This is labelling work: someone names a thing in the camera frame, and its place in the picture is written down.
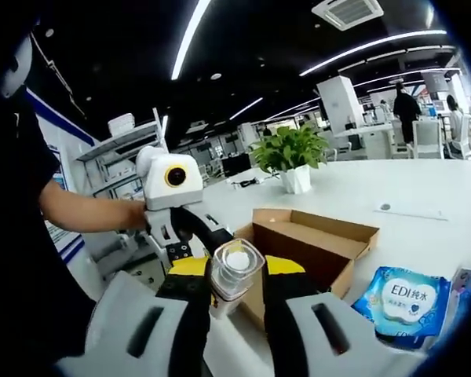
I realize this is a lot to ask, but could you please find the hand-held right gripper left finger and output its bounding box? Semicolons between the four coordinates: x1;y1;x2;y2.
57;257;214;377

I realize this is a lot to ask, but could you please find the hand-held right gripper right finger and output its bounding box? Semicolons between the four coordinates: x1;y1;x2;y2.
261;254;427;377

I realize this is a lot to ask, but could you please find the clear plastic jar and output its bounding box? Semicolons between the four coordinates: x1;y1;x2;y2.
208;238;266;320

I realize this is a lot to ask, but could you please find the brown cardboard shoe box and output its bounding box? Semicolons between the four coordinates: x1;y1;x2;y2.
233;207;381;331

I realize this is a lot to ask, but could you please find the blue wet wipes packet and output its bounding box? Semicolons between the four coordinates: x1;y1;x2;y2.
351;265;455;350

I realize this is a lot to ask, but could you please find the person's left hand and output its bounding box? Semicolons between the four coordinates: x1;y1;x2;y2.
115;198;148;234

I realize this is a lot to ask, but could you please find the black desk monitor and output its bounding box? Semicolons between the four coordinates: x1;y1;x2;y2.
221;155;252;178

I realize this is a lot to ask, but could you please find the grey metal shelving rack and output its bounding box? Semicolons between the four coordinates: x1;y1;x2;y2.
75;108;172;205

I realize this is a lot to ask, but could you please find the stack of white bins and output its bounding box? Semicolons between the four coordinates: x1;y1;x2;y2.
108;112;137;137

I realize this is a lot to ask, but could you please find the green potted plant white pot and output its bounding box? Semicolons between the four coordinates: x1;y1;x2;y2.
250;124;330;194

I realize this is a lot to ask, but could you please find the ceiling light strip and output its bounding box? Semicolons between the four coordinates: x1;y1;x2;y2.
170;0;213;82
298;29;448;78

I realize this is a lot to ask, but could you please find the white table power strip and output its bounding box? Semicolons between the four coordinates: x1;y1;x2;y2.
374;202;451;221

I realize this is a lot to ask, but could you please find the white worn device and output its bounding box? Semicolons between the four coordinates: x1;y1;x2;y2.
0;29;35;99

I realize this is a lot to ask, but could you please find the white office chair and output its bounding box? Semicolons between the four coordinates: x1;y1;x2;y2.
410;117;445;160

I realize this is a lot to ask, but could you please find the ceiling air conditioner unit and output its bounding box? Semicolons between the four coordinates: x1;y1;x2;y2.
312;0;385;31

